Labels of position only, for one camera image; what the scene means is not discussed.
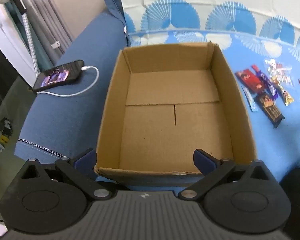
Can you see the brown cardboard box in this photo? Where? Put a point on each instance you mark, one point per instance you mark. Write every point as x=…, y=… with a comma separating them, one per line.
x=152, y=130

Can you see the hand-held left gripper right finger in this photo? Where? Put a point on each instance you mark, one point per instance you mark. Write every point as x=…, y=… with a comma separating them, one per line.
x=202, y=160

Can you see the white door frame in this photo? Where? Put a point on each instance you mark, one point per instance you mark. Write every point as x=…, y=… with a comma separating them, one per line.
x=10, y=37

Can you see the white curtain clip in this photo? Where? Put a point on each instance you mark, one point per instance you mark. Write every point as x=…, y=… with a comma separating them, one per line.
x=55, y=44

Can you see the yellow black white bundle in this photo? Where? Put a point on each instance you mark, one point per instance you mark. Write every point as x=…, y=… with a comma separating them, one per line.
x=2, y=135

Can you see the red snack packet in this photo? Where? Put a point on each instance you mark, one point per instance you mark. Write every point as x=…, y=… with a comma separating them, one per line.
x=250, y=80

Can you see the grey curtain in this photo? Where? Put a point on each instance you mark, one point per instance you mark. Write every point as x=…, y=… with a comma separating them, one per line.
x=47, y=17

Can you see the dark brown snack packet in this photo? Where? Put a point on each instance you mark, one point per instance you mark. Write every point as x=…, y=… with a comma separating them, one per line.
x=270, y=107

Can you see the light blue snack stick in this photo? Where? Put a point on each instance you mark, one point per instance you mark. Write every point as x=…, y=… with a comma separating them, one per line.
x=250, y=98

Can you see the black smartphone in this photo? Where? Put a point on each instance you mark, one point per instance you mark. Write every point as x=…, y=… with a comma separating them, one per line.
x=57, y=76

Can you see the blue fan-print bed sheet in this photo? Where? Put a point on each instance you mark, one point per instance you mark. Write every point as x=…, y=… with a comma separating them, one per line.
x=277, y=142

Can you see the clear bag of candies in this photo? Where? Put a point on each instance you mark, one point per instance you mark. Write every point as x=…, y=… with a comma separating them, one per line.
x=280, y=72

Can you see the purple candy bar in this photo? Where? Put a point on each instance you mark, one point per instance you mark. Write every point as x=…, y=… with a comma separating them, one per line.
x=266, y=82

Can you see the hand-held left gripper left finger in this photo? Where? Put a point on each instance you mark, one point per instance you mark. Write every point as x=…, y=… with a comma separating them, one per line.
x=86, y=162

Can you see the gold brown snack bar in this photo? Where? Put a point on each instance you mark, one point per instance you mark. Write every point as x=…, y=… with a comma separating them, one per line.
x=285, y=95

